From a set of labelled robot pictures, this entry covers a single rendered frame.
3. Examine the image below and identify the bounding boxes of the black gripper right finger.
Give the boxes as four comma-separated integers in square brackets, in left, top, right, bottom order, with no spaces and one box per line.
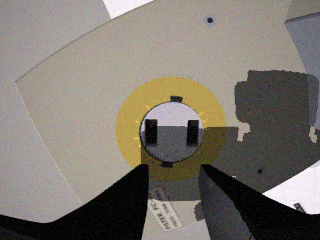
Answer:
[199,164,320,240]

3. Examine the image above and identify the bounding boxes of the grey flat bar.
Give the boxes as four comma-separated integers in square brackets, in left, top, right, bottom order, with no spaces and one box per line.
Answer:
[293,203,305,213]

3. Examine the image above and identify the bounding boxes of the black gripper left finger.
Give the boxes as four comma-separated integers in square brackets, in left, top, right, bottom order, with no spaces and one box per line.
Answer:
[0,164,149,240]

